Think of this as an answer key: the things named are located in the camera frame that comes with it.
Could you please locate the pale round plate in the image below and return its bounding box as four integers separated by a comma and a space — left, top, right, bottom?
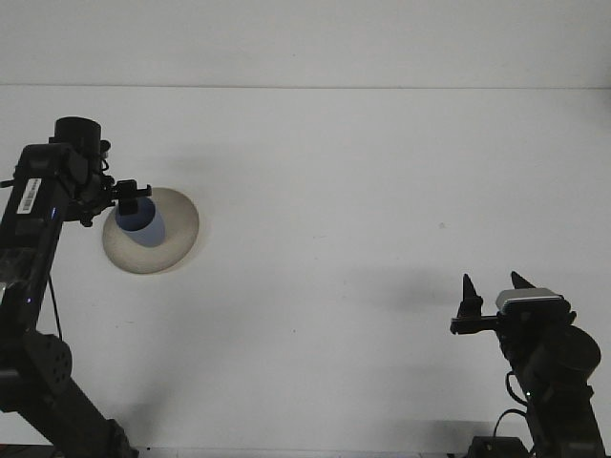
102, 187, 208, 276

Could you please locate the pale blue cup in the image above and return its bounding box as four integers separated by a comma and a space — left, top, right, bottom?
115, 196, 167, 249

